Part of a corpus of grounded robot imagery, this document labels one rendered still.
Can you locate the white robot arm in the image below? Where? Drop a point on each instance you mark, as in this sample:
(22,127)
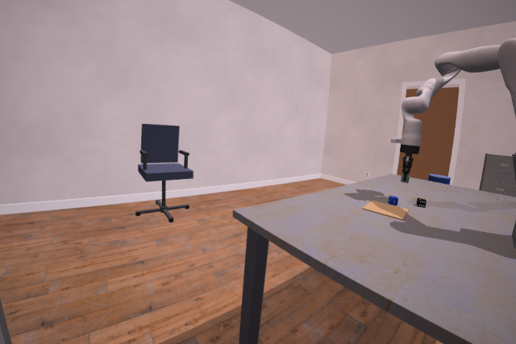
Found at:
(475,60)

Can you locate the blue die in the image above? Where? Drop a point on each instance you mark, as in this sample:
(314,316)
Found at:
(393,200)

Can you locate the black die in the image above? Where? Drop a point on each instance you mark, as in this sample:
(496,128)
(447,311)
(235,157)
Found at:
(421,202)

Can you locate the peach flat square mat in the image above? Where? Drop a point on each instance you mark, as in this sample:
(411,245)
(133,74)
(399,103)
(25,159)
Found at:
(387,210)

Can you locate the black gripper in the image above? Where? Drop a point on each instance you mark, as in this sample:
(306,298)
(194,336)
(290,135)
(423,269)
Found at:
(409,150)

